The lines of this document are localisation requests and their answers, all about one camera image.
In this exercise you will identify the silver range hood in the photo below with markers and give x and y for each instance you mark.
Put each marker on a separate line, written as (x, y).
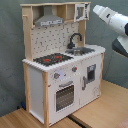
(48, 18)

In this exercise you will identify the wooden toy kitchen playset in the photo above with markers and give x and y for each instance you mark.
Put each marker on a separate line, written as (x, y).
(46, 40)

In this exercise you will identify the black toy faucet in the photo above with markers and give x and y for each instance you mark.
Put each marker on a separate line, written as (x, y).
(71, 43)

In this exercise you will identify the white cabinet door ice dispenser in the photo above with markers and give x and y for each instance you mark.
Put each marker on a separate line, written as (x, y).
(91, 71)

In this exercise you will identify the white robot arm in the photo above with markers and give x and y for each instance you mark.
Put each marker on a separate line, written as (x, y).
(118, 23)

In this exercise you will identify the left red stove knob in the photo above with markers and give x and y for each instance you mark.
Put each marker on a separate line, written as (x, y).
(56, 75)

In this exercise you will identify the red stove knob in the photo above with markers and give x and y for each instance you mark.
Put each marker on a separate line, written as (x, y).
(56, 75)
(74, 69)

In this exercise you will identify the right red stove knob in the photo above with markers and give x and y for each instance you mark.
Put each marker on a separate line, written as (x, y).
(74, 69)

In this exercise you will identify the black toy stovetop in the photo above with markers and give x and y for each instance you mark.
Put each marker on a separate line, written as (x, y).
(52, 59)

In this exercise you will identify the grey toy sink basin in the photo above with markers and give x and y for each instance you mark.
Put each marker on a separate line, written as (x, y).
(79, 51)

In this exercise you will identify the toy microwave white door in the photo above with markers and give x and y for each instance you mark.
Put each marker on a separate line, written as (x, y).
(81, 12)

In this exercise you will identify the white toy oven door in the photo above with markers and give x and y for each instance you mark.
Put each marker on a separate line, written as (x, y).
(63, 98)

